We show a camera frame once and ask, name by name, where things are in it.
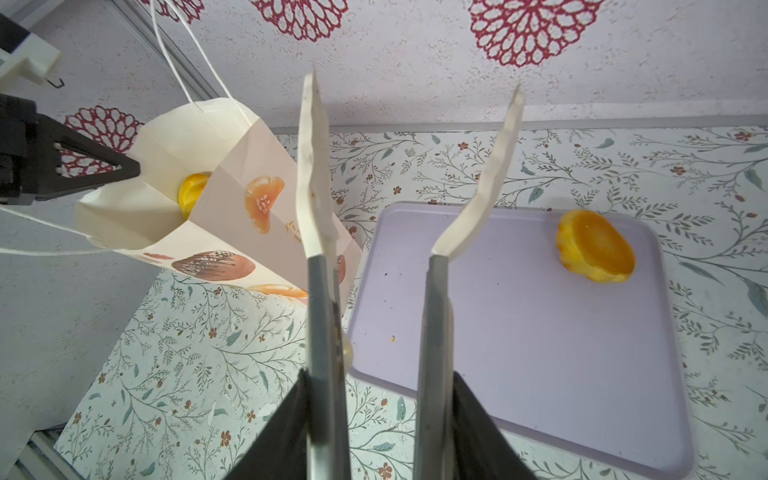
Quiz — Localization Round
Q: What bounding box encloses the round orange fake bun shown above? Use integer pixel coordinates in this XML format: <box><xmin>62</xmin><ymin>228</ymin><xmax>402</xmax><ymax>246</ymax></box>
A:
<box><xmin>177</xmin><ymin>172</ymin><xmax>211</xmax><ymax>220</ymax></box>

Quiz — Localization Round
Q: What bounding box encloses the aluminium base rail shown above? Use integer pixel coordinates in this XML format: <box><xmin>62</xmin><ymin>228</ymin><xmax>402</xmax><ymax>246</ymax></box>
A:
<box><xmin>7</xmin><ymin>424</ymin><xmax>84</xmax><ymax>480</ymax></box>

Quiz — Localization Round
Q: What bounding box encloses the printed paper bakery bag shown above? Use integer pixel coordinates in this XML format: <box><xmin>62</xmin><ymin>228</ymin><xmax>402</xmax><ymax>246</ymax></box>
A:
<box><xmin>73</xmin><ymin>95</ymin><xmax>362</xmax><ymax>302</ymax></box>

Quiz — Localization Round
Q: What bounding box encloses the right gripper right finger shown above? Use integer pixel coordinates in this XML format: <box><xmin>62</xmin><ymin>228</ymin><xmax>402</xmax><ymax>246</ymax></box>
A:
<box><xmin>412</xmin><ymin>83</ymin><xmax>538</xmax><ymax>480</ymax></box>

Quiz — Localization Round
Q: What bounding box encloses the lavender cutting board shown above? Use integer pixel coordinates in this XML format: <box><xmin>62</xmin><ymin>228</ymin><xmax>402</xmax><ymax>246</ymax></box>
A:
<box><xmin>349</xmin><ymin>203</ymin><xmax>696</xmax><ymax>479</ymax></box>

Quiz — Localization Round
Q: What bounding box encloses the orange oval fake bread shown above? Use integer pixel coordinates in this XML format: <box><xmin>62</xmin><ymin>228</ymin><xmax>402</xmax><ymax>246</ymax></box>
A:
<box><xmin>555</xmin><ymin>210</ymin><xmax>636</xmax><ymax>283</ymax></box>

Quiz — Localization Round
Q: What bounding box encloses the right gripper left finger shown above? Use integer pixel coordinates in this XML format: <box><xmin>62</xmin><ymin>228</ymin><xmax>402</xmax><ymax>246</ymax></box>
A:
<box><xmin>227</xmin><ymin>73</ymin><xmax>351</xmax><ymax>479</ymax></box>

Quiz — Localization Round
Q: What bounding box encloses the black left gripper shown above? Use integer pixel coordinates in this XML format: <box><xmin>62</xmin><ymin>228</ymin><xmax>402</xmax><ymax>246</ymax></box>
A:
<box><xmin>0</xmin><ymin>11</ymin><xmax>142</xmax><ymax>206</ymax></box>

